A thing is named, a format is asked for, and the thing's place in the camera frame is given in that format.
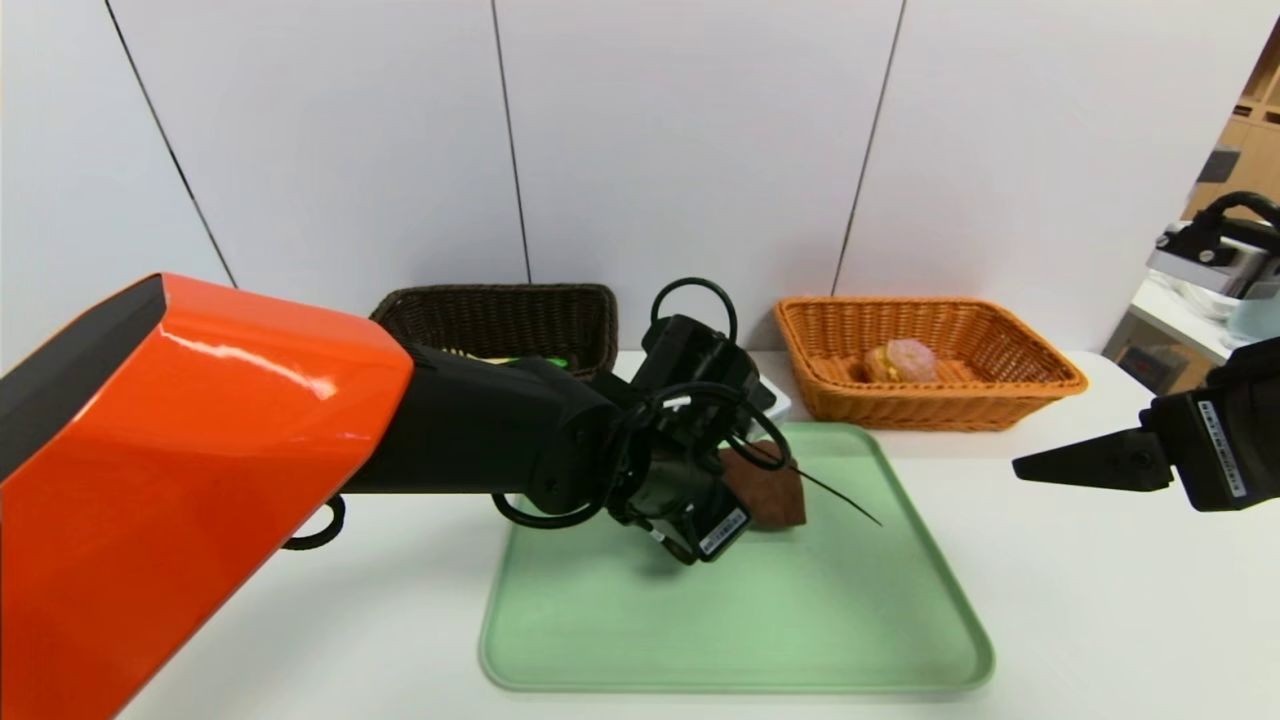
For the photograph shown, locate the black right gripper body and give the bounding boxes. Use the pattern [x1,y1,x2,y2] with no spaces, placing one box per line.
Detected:
[1138,338,1280,513]

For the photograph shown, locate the pink and yellow bun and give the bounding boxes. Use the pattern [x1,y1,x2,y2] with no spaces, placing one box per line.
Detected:
[862,338,939,384]

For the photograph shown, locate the brown towel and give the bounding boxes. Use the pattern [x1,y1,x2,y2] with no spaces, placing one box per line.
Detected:
[715,440,807,531]

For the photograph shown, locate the yellow pasta spoon green handle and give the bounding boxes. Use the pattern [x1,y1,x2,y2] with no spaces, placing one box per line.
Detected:
[440,347,571,370]

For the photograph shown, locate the orange wicker basket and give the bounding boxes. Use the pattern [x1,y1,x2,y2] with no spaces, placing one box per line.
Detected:
[774,296,1089,433]

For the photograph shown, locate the dark brown wicker basket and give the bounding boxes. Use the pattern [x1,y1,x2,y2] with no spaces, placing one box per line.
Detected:
[370,284,619,381]

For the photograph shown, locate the white background table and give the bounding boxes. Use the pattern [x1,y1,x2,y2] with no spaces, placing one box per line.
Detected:
[1130,270,1280,366]

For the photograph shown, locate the blue grey container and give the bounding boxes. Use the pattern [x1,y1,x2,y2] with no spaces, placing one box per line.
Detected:
[1228,290,1280,346]

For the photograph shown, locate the thin black zip tie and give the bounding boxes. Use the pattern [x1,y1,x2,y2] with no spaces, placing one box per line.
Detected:
[745,440,883,527]

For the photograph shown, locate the wooden shelf cabinet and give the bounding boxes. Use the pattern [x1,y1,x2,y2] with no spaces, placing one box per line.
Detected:
[1185,25,1280,223]

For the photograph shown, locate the light green plastic tray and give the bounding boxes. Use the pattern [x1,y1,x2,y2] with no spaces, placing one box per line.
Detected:
[479,422,995,693]

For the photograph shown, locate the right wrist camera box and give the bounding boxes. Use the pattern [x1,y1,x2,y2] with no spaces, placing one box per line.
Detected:
[1147,222,1280,299]

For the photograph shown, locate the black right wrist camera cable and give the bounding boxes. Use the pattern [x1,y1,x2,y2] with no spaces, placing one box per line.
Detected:
[1195,190,1280,241]

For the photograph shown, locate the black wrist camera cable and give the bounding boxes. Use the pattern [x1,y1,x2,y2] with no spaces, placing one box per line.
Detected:
[490,277,791,531]
[1195,190,1280,241]

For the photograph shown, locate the black left wrist camera cable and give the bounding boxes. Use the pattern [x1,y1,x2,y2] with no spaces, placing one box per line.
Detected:
[490,277,791,531]

